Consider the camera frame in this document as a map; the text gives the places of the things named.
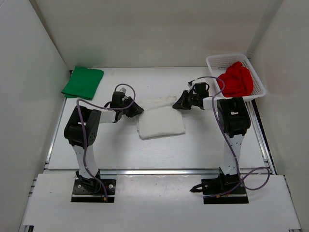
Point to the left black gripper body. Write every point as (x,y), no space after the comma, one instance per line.
(122,107)

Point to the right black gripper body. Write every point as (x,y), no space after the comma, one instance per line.
(194,100)

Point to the white t shirt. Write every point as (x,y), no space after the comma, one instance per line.
(159,119)

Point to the green t shirt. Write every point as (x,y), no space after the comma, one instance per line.
(83,83)

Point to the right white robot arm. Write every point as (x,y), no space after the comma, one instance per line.
(234,121)

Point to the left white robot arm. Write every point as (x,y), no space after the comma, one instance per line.
(81,133)

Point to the white plastic basket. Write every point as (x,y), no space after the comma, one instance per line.
(218,65)

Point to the red cloth in basket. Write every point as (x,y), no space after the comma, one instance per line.
(238,81)

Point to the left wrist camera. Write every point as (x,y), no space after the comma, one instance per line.
(123,90)

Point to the aluminium front rail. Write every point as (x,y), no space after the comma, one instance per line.
(157,172)

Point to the aluminium left rail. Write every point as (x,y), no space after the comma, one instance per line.
(54,135)

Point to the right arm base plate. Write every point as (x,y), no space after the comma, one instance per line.
(212,195)

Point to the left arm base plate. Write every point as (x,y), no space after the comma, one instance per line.
(108,191)

